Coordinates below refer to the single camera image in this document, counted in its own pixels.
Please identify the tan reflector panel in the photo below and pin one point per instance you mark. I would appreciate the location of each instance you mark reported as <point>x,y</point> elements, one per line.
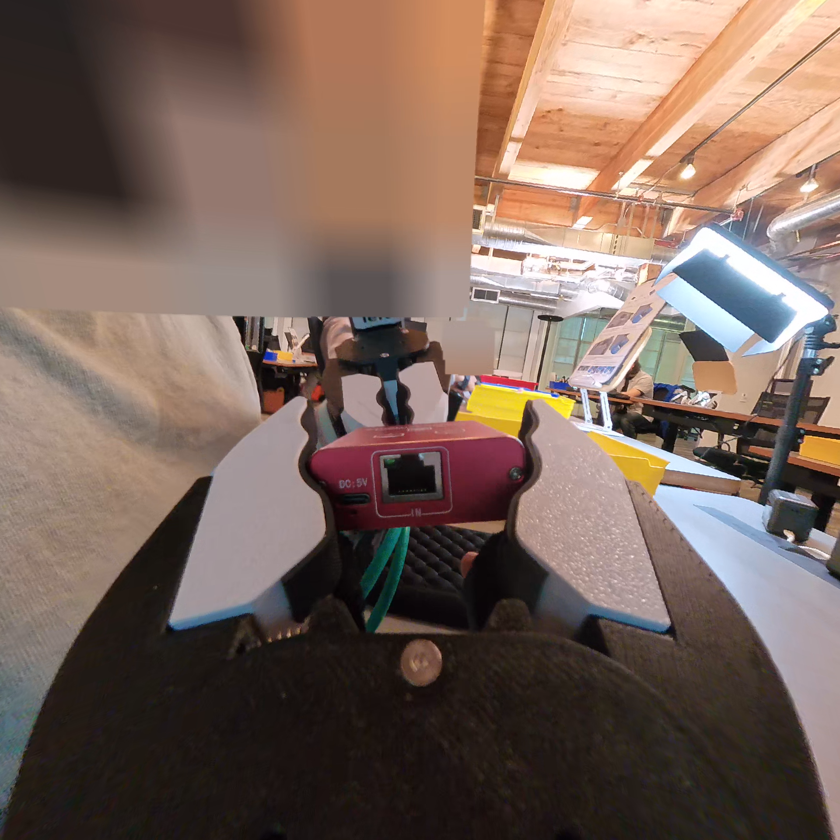
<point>715,377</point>

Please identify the black floor lamp pole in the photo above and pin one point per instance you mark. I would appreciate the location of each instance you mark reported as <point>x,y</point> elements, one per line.
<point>548,354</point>

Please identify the grey power adapter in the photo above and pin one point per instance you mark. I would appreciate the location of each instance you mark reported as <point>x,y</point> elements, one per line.
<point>833,558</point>
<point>791,515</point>

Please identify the silver air duct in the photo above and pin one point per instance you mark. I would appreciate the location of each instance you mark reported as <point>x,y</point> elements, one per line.
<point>807,216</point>

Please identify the white studio light panel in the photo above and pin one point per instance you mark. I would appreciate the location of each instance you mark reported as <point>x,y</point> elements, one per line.
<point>741,295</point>

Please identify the person's pale grey sweatshirt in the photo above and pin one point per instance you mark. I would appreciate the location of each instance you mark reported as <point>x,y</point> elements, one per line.
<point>98,492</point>

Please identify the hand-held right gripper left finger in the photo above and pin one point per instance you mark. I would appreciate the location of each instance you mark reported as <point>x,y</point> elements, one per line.
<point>256,518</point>

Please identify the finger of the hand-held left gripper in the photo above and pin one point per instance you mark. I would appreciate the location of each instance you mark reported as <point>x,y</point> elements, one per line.
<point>426,394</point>
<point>361,400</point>

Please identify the ceiling spot lamp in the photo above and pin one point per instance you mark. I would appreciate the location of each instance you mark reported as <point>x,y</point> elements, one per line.
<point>687,170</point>
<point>808,184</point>

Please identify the wooden office desks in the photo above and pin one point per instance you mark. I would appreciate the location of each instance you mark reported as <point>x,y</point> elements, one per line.
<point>722,417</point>

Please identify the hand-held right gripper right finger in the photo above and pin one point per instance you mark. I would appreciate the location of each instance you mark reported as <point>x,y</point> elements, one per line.
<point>584,525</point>

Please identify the person's right hand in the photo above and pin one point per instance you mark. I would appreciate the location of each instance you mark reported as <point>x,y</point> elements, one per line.
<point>469,564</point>

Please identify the red metal adapter box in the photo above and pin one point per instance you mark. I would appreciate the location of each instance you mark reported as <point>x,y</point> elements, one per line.
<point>479,485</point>

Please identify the white poster on stand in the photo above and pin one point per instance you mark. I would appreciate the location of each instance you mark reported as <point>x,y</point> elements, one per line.
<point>613,341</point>

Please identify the red plastic bin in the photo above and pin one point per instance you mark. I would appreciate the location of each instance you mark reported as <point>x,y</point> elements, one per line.
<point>508,382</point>

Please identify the black honeycomb padded rest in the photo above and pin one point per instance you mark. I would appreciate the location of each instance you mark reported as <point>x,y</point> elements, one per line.
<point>439,558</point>

